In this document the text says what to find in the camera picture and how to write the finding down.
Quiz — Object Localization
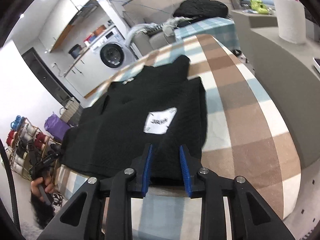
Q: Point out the purple bag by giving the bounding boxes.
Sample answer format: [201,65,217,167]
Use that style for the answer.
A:
[44,113,71,141]

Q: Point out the checkered tablecloth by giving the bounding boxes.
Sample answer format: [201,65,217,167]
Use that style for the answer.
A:
[53,33,302,240]

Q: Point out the black quilted jacket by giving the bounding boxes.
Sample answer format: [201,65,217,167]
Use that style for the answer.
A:
[172,0,228,18]

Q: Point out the black knit sweater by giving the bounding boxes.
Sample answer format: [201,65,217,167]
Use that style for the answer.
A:
[60,55,207,186]

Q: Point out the white washing machine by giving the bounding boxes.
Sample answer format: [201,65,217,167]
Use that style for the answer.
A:
[90,27,136,69]

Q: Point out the blue plaid side table cloth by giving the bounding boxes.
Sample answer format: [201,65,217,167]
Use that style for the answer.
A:
[175,17,240,51]

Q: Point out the black cooking pot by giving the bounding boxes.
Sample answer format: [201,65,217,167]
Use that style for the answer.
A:
[68,44,82,59]

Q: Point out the white paper towel roll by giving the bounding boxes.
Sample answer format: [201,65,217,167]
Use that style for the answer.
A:
[273,0,306,44]

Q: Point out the yarn rack shelf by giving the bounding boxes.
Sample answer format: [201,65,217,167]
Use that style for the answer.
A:
[5,115,61,181]

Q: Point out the green toy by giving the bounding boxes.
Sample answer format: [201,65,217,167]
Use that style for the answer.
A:
[250,0,269,15]

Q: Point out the woven laundry basket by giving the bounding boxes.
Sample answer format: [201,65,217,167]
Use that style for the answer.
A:
[60,98,84,127]

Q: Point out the white kitchen cabinets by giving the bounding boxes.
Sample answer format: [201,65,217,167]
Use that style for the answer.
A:
[66,50,111,97]

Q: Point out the grey sofa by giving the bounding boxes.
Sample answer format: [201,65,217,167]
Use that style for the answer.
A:
[126,23,176,56]

